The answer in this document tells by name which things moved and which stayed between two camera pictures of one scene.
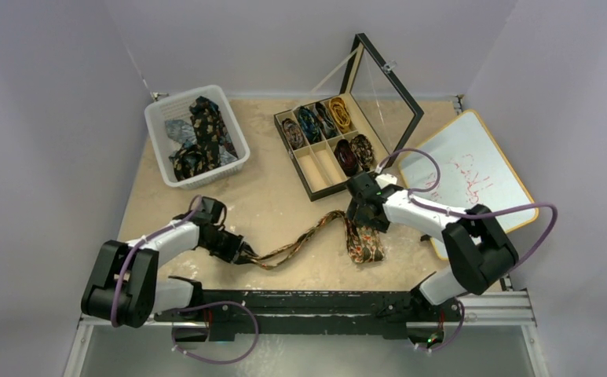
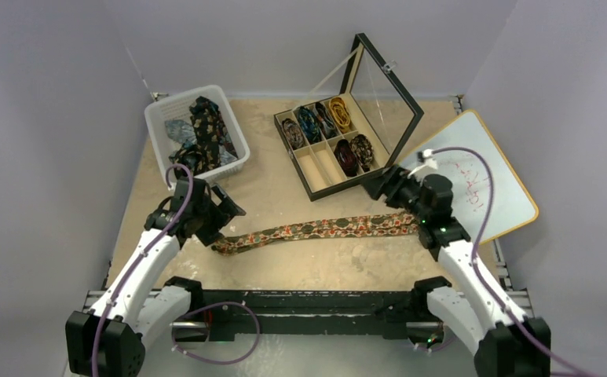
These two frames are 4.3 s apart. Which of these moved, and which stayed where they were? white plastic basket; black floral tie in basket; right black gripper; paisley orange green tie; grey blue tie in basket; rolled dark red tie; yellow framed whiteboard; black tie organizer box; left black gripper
Moved: left black gripper; right black gripper; paisley orange green tie
Stayed: black tie organizer box; black floral tie in basket; yellow framed whiteboard; white plastic basket; grey blue tie in basket; rolled dark red tie
